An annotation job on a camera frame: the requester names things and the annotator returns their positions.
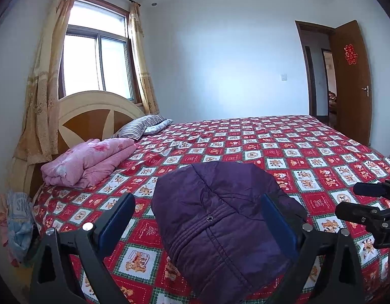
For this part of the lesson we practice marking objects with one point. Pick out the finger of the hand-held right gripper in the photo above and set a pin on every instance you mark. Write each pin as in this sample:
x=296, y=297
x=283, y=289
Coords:
x=356, y=212
x=372, y=189

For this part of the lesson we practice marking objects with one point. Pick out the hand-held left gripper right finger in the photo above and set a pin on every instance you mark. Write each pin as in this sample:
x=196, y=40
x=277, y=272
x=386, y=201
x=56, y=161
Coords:
x=279, y=224

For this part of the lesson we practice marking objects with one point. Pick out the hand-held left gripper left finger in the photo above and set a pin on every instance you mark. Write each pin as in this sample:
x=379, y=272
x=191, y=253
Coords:
x=117, y=224

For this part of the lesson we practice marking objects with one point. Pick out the purple padded jacket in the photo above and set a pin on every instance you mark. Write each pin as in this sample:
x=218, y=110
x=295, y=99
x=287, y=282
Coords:
x=220, y=221

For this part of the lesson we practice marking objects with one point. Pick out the pale blue and pink clothes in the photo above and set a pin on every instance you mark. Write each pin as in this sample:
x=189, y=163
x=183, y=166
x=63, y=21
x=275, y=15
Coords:
x=19, y=224

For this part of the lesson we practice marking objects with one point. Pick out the pink folded quilt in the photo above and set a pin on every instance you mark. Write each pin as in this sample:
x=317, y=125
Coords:
x=87, y=161

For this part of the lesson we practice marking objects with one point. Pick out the red checked cartoon bedspread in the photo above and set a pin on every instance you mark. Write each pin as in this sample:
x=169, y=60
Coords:
x=277, y=152

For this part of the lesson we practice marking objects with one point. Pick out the brown wooden door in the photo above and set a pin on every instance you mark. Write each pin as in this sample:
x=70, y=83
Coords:
x=350, y=107

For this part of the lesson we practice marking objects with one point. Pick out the striped pillow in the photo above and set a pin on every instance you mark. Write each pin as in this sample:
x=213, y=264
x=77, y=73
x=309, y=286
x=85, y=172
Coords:
x=138, y=128

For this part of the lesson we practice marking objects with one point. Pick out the cream and wood headboard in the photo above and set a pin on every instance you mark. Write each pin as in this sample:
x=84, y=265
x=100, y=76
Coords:
x=87, y=123

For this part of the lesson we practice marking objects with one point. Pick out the grey patterned pillow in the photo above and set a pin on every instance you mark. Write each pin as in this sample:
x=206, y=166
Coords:
x=160, y=126

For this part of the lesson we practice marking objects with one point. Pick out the red paper door decoration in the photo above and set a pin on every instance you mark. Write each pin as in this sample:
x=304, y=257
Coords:
x=350, y=54

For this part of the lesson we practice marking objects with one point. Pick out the long beige lace curtain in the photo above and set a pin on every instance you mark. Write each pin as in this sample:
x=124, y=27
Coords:
x=46, y=85

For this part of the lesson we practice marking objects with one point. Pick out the window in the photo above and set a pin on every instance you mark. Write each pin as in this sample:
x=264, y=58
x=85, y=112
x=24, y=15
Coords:
x=97, y=57

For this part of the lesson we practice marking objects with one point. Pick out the brown door frame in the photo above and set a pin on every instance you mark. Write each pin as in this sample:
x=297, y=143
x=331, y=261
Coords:
x=298, y=69

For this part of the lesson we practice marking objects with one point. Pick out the white wall switch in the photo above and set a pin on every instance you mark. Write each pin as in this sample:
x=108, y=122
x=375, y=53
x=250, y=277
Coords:
x=283, y=76

